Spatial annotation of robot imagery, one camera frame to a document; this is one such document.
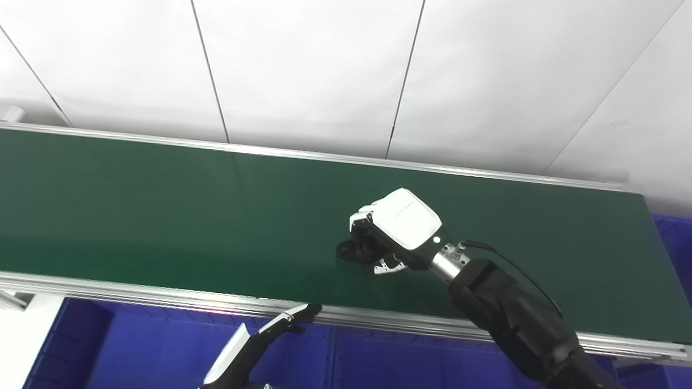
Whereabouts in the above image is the black flange part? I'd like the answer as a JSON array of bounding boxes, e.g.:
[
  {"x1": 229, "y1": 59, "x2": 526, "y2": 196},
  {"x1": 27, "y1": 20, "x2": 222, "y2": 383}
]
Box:
[{"x1": 336, "y1": 238, "x2": 380, "y2": 266}]

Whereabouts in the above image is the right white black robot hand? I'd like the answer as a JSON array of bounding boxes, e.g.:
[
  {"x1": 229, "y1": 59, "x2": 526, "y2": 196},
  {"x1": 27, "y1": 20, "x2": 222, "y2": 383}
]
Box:
[{"x1": 349, "y1": 187, "x2": 452, "y2": 276}]

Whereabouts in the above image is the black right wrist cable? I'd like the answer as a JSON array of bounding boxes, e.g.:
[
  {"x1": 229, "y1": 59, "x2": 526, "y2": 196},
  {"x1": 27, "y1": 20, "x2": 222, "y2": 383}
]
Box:
[{"x1": 460, "y1": 240, "x2": 566, "y2": 323}]

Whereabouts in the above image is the green conveyor belt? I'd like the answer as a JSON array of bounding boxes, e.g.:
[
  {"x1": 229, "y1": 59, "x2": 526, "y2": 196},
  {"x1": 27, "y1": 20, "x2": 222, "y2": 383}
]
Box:
[
  {"x1": 0, "y1": 122, "x2": 692, "y2": 368},
  {"x1": 0, "y1": 129, "x2": 692, "y2": 346}
]

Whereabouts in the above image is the aluminium conveyor support leg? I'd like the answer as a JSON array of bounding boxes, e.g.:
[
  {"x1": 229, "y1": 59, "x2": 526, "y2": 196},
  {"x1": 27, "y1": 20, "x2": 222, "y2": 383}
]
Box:
[{"x1": 0, "y1": 291, "x2": 29, "y2": 312}]

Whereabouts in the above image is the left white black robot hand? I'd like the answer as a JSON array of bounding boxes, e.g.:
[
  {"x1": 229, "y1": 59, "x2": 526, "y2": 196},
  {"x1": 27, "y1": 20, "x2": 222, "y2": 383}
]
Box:
[{"x1": 203, "y1": 304, "x2": 324, "y2": 388}]

